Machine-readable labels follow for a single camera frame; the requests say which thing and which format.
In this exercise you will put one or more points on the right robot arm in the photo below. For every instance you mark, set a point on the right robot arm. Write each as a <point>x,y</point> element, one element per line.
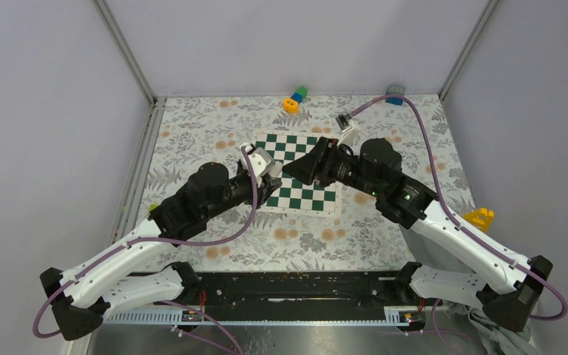
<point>503,283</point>

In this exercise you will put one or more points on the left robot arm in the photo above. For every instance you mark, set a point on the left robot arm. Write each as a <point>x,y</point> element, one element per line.
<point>79,299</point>

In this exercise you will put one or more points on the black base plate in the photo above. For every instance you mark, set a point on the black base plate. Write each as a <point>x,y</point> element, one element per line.
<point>300,296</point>

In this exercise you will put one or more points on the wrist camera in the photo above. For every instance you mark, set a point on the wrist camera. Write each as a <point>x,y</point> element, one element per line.
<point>261,161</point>
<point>349,129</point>

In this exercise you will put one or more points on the blue grey toy brick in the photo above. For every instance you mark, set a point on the blue grey toy brick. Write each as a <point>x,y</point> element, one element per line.
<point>396,93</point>

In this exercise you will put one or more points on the grey cloth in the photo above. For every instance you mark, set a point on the grey cloth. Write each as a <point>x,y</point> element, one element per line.
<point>497,340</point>

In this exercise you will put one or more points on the aluminium frame rail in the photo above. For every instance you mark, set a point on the aluminium frame rail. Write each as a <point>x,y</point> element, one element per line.
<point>128,207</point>

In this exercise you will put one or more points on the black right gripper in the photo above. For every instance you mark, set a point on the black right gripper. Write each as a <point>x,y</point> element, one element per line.
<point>316,164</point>

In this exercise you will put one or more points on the floral tablecloth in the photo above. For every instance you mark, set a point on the floral tablecloth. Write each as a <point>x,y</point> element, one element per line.
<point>299,228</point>

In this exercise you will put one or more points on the yellow toy piece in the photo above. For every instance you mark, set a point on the yellow toy piece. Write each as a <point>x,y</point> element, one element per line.
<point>481,218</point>

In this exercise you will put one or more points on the orange round toy brick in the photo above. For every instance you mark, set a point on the orange round toy brick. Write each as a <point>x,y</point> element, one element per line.
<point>290,105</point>

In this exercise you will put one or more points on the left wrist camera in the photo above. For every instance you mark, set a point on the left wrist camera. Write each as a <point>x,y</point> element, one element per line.
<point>261,161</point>

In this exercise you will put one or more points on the blue green toy block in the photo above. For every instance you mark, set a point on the blue green toy block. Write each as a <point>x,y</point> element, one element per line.
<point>300,94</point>

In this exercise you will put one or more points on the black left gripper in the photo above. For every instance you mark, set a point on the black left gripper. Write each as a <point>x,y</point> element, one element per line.
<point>268,187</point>

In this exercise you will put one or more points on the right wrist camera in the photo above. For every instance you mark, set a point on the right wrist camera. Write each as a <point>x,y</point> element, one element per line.
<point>349,129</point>

